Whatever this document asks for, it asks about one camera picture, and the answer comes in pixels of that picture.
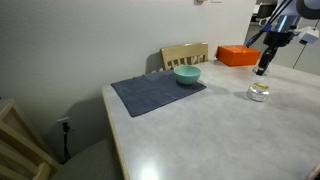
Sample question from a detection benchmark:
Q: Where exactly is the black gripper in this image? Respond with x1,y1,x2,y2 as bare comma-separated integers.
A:
255,30,296,75

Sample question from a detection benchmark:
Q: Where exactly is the orange cardboard box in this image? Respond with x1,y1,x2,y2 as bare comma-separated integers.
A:
214,44,262,67

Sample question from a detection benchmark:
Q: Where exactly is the black microwave oven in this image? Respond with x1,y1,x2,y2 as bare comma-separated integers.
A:
254,2,278,24

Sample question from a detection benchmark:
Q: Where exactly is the teal ceramic bowl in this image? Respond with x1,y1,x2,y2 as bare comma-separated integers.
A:
173,64,203,86

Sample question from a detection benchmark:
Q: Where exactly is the light wooden slat-back chair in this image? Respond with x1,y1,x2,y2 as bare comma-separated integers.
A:
160,41,210,71
0,97,62,180

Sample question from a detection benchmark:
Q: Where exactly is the dark blue cloth placemat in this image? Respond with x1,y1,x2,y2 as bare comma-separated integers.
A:
110,68,207,118

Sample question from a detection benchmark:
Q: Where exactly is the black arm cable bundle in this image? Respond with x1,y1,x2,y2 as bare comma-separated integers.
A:
245,0,294,48

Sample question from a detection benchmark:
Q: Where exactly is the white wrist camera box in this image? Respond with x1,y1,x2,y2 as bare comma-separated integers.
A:
298,26,320,45

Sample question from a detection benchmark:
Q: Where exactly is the black plug with cable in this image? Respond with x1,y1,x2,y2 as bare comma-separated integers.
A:
61,121,72,162

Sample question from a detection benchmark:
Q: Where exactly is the white wall power outlet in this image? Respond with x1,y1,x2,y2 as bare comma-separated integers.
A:
55,116,72,132

